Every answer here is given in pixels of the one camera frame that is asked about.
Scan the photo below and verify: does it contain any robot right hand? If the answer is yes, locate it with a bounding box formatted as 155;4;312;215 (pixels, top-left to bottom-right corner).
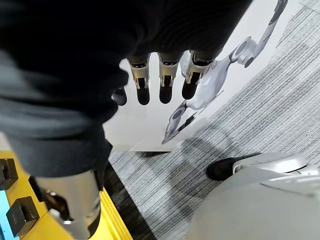
0;0;253;240

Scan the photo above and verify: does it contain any white box with robot print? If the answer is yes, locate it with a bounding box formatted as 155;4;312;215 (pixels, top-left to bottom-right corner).
102;0;300;153

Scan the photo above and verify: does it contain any black square block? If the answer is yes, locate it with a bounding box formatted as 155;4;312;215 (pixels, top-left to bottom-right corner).
4;196;41;238
28;174;47;204
0;158;19;191

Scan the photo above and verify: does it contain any robot dark foot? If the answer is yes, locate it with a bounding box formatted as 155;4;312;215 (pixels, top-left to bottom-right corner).
206;152;262;181

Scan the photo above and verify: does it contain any robot silver leg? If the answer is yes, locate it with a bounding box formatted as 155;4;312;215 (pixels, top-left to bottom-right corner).
187;152;320;240

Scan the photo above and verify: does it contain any yellow shelf with black frame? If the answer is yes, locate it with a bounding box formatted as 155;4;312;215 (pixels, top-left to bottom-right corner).
0;132;134;240

